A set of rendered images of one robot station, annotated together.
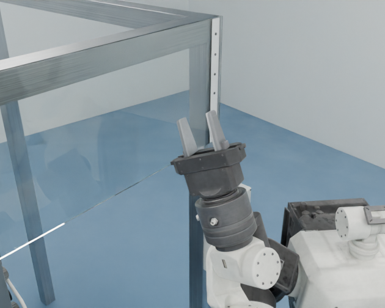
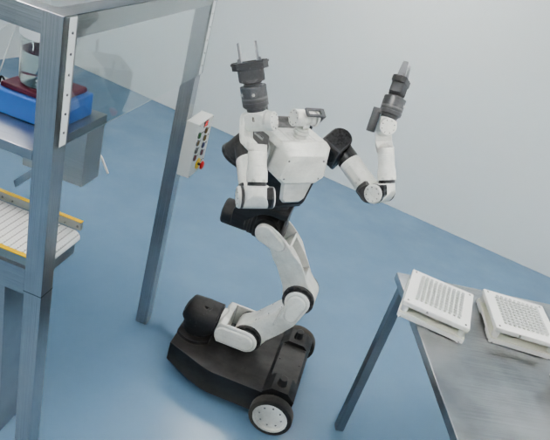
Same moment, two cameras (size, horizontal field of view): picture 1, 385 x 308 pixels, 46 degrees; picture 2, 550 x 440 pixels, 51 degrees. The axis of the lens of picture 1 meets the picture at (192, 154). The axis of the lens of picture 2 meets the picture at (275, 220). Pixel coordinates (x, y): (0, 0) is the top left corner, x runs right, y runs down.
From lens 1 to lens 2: 1.32 m
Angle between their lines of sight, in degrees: 28
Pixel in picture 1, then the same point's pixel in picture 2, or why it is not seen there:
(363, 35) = (251, 21)
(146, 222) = not seen: hidden behind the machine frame
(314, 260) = (278, 137)
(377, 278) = (308, 147)
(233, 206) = (263, 88)
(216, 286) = (245, 134)
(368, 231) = (306, 120)
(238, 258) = (262, 114)
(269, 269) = (275, 121)
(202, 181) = (248, 75)
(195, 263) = (170, 169)
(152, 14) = not seen: outside the picture
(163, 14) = not seen: outside the picture
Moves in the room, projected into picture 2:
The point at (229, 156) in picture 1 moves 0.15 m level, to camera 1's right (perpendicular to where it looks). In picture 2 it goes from (264, 63) to (304, 69)
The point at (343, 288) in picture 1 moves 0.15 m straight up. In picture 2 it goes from (292, 150) to (304, 113)
